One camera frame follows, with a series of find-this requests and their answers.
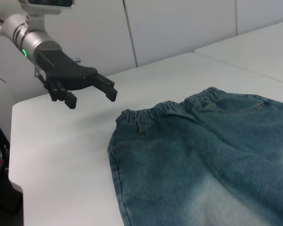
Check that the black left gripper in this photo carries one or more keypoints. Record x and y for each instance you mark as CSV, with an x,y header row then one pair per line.
x,y
61,68

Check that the blue denim shorts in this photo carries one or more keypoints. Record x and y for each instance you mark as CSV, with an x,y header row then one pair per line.
x,y
191,160

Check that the black equipment stand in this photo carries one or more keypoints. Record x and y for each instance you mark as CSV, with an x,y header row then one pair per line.
x,y
3,188

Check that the metal wrist bracket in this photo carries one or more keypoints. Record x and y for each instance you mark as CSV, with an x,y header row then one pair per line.
x,y
38,71

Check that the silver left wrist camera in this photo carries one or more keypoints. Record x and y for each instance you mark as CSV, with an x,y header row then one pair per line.
x,y
49,6

